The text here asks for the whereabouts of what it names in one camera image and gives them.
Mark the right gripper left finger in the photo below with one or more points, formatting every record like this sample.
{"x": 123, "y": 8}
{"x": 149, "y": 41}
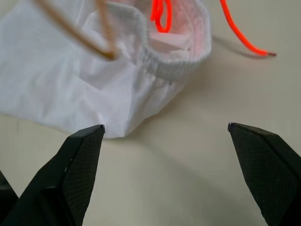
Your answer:
{"x": 58, "y": 179}

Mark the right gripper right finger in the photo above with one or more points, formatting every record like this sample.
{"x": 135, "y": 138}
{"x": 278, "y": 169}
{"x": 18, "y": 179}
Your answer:
{"x": 270, "y": 169}

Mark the white shorts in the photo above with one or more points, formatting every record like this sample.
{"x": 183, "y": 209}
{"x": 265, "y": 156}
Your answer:
{"x": 58, "y": 77}

